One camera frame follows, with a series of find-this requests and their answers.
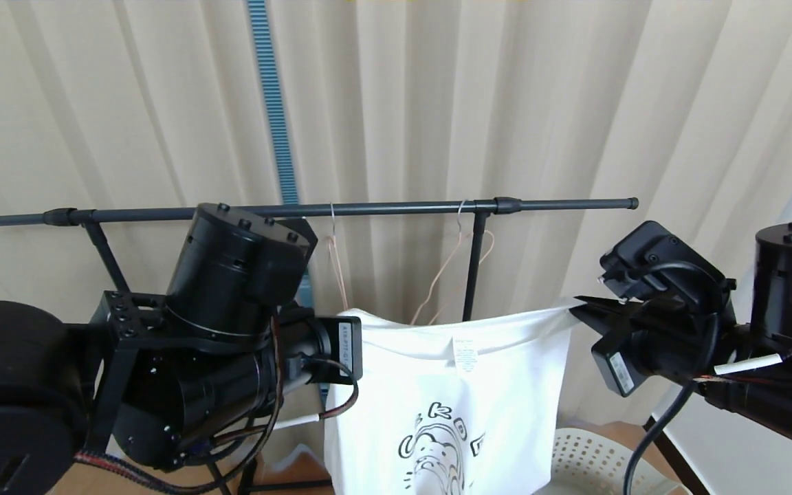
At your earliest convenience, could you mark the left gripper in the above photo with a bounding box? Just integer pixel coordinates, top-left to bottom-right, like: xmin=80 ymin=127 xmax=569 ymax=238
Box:
xmin=276 ymin=313 xmax=364 ymax=401

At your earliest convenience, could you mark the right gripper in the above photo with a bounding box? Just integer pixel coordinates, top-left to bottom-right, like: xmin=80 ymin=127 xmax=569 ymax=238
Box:
xmin=590 ymin=308 xmax=756 ymax=399

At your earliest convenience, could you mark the white printed t-shirt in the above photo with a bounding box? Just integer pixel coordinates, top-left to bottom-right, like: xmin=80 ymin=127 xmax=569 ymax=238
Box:
xmin=324 ymin=297 xmax=586 ymax=495

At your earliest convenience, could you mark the pink clothes hanger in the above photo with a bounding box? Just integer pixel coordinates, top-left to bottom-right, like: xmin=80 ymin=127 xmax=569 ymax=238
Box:
xmin=408 ymin=199 xmax=497 ymax=326
xmin=326 ymin=203 xmax=352 ymax=314

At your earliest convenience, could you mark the white laundry basket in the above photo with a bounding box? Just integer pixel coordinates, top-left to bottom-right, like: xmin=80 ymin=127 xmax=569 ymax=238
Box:
xmin=546 ymin=428 xmax=687 ymax=495

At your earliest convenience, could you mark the black clothes rack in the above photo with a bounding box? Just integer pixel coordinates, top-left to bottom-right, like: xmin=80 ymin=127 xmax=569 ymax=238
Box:
xmin=0 ymin=197 xmax=639 ymax=495

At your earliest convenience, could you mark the beige curtain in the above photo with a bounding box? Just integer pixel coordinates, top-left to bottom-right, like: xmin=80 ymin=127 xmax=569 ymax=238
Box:
xmin=0 ymin=0 xmax=280 ymax=454
xmin=269 ymin=0 xmax=792 ymax=441

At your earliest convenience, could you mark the black cable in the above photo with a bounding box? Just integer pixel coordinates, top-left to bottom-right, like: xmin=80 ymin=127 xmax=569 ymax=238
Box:
xmin=621 ymin=260 xmax=723 ymax=495

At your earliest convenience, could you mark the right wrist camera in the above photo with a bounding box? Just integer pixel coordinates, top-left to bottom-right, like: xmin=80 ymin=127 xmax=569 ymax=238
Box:
xmin=597 ymin=220 xmax=738 ymax=318

